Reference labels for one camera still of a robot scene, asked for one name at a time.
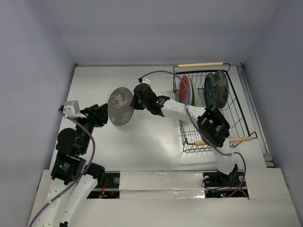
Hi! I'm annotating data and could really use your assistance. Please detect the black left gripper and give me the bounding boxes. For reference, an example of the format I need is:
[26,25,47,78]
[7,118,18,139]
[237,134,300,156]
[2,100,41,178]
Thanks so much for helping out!
[77,102,108,153]

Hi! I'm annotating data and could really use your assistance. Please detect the dark brown deer plate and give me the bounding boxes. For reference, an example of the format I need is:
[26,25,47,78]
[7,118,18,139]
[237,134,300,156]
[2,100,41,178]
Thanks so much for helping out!
[108,87,134,126]

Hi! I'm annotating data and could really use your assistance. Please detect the red and blue floral plate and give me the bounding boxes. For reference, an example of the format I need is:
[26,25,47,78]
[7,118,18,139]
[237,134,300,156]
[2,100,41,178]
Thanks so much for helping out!
[178,75,192,105]

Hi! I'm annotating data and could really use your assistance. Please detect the light green flower plate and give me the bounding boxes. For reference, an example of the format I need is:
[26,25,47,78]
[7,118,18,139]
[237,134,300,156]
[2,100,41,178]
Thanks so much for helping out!
[189,78,200,107]

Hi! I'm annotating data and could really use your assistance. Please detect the dark teal blossom plate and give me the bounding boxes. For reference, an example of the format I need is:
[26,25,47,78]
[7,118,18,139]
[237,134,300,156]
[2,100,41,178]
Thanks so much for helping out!
[204,72,218,107]

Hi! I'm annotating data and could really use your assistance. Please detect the white blue floral plate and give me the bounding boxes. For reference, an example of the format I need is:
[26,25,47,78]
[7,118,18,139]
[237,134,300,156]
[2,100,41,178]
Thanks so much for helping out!
[214,70,229,109]

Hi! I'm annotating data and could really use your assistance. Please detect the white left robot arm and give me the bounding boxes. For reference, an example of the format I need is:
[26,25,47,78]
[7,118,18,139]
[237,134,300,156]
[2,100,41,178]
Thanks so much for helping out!
[29,101,108,227]

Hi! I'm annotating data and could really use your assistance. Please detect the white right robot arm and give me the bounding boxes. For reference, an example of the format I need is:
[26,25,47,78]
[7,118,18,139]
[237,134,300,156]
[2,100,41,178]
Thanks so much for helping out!
[130,83,238,186]

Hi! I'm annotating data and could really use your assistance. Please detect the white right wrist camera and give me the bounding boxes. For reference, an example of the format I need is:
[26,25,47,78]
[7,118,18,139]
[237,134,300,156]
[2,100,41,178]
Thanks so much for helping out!
[138,77,151,85]

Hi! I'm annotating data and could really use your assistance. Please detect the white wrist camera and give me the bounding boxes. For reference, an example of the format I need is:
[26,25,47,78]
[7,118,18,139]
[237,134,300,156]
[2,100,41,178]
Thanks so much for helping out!
[59,100,87,119]
[138,77,151,85]

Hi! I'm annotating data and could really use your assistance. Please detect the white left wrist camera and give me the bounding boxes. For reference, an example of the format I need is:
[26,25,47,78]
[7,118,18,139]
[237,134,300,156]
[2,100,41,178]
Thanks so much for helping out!
[59,100,87,119]

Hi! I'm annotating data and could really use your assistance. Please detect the black wire dish rack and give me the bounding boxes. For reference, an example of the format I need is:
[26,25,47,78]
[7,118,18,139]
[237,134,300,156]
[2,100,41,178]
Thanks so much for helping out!
[173,63,257,148]

